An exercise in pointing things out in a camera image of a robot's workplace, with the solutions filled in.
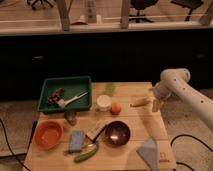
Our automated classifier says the orange fruit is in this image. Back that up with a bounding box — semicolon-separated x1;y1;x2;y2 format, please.
111;103;122;115

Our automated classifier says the office chair centre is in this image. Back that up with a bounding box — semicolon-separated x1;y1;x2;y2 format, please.
129;0;158;23

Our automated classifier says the black handled spatula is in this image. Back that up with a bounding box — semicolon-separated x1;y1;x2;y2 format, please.
86;120;107;143

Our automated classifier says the white round container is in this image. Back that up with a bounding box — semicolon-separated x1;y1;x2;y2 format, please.
97;95;112;111

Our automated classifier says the orange bowl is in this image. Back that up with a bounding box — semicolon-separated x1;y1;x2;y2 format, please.
34;120;64;150

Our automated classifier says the metal spoon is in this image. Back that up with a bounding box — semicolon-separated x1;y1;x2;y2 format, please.
63;143;97;155

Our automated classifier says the blue sponge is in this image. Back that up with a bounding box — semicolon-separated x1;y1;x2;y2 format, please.
69;130;85;148

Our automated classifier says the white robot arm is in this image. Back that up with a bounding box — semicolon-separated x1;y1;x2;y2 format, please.
152;68;213;132

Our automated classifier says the small metal cup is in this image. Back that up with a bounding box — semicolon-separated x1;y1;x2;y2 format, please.
64;111;77;126

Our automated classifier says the white brush in tray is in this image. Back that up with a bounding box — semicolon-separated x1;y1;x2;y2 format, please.
57;92;87;108

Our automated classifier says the office chair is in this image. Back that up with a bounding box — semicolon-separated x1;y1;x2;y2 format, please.
26;0;54;11
171;0;204;21
129;0;158;23

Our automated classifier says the brown grape bunch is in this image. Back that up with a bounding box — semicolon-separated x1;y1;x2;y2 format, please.
47;88;64;105

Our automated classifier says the black cable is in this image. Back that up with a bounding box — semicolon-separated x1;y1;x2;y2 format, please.
170;133;213;171
0;118;32;171

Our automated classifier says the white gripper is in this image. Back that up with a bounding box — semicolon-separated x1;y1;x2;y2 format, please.
152;83;171;112

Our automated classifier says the green plastic tray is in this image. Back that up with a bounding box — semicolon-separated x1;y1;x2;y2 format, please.
37;76;92;115

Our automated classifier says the office chair left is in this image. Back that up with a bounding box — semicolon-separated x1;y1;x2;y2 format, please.
26;0;54;11

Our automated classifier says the green cucumber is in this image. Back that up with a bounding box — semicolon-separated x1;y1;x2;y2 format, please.
74;144;99;163

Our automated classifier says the office chair right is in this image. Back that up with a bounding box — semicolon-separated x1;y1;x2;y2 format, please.
171;0;204;21

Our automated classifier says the black cable left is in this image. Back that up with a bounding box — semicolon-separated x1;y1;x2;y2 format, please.
0;118;32;171

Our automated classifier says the yellow banana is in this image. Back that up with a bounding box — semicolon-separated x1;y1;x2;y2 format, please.
130;98;151;107

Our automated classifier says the grey cloth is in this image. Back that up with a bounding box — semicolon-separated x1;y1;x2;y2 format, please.
136;137;158;171

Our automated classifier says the black cable right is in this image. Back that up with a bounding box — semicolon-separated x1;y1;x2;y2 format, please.
170;133;213;171

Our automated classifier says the purple bowl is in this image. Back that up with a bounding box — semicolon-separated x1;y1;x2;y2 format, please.
104;121;131;147

